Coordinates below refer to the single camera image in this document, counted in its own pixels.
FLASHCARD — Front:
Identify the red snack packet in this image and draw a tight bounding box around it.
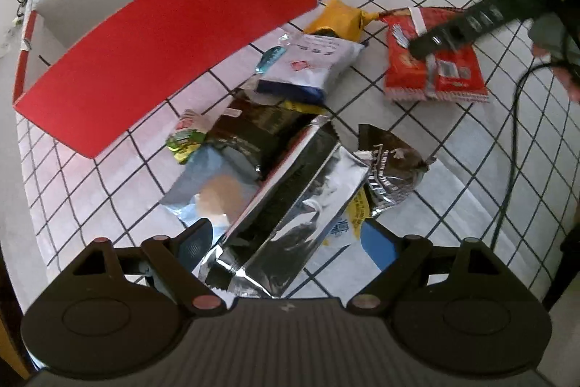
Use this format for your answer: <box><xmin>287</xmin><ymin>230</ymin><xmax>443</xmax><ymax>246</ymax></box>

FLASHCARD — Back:
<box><xmin>378</xmin><ymin>6</ymin><xmax>490</xmax><ymax>103</ymax></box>

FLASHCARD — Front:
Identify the green snack pouch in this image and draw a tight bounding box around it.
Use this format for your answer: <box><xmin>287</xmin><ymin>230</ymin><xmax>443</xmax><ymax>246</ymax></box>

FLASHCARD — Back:
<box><xmin>165</xmin><ymin>110</ymin><xmax>211</xmax><ymax>165</ymax></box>

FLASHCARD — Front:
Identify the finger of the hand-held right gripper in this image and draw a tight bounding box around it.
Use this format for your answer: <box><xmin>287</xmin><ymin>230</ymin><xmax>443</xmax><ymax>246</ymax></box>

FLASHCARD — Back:
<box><xmin>408</xmin><ymin>0</ymin><xmax>562</xmax><ymax>58</ymax></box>

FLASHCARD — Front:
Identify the white yellow snack packet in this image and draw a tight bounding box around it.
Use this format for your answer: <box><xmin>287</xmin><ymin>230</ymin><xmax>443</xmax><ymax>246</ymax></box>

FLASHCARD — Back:
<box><xmin>312</xmin><ymin>188</ymin><xmax>377</xmax><ymax>270</ymax></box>

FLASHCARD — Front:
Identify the person's right hand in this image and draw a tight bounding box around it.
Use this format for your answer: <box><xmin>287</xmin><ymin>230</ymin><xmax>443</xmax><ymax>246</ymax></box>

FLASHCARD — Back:
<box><xmin>531</xmin><ymin>42</ymin><xmax>580</xmax><ymax>103</ymax></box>

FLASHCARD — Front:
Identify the dark wooden chair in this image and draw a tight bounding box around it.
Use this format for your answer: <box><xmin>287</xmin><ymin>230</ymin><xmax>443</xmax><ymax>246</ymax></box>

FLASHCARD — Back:
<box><xmin>541</xmin><ymin>224</ymin><xmax>580</xmax><ymax>310</ymax></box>

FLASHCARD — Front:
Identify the small teal snack packet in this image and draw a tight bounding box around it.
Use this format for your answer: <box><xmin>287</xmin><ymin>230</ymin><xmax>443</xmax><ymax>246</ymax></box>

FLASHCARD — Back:
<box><xmin>255</xmin><ymin>45</ymin><xmax>289</xmax><ymax>73</ymax></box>

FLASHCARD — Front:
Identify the white blue snack packet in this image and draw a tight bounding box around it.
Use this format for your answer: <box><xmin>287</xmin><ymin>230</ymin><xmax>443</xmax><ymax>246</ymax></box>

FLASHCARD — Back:
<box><xmin>254</xmin><ymin>32</ymin><xmax>368</xmax><ymax>104</ymax></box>

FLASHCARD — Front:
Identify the black cable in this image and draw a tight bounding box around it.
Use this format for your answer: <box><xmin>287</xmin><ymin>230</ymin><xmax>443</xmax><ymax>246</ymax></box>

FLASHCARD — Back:
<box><xmin>492</xmin><ymin>58</ymin><xmax>580</xmax><ymax>245</ymax></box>

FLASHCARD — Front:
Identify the light blue biscuit packet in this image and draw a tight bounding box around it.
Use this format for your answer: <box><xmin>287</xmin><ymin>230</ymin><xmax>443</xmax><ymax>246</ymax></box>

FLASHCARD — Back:
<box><xmin>161</xmin><ymin>144</ymin><xmax>261</xmax><ymax>229</ymax></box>

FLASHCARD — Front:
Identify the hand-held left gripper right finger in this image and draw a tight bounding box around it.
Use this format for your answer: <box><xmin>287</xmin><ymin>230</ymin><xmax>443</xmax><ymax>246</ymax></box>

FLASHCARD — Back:
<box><xmin>345</xmin><ymin>218</ymin><xmax>506</xmax><ymax>315</ymax></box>

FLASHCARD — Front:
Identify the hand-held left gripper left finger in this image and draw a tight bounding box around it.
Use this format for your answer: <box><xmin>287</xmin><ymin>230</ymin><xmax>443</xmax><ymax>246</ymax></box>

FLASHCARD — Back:
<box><xmin>72</xmin><ymin>218</ymin><xmax>225</xmax><ymax>315</ymax></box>

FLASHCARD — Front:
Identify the red cardboard box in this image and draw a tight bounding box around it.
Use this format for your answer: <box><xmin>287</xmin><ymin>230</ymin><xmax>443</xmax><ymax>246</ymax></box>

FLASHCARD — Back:
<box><xmin>13</xmin><ymin>0</ymin><xmax>320</xmax><ymax>158</ymax></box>

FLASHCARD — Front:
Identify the dark brown snack packet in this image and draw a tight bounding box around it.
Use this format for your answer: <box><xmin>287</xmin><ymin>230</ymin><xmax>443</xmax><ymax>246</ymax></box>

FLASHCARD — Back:
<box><xmin>206</xmin><ymin>97</ymin><xmax>318</xmax><ymax>179</ymax></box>

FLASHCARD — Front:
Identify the silver foil snack packet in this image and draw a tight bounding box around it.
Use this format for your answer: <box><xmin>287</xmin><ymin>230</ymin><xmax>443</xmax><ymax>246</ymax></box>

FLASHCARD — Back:
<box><xmin>199</xmin><ymin>117</ymin><xmax>372</xmax><ymax>299</ymax></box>

